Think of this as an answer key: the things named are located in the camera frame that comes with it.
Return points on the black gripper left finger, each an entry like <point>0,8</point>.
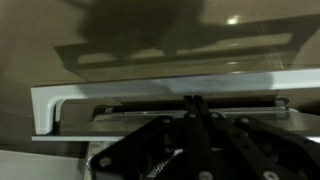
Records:
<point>133,153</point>

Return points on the glass toaster oven door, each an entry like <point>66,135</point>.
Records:
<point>133,88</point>

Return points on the silver toaster oven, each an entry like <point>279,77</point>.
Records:
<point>133,115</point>

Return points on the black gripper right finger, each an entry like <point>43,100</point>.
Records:
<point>260,150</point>

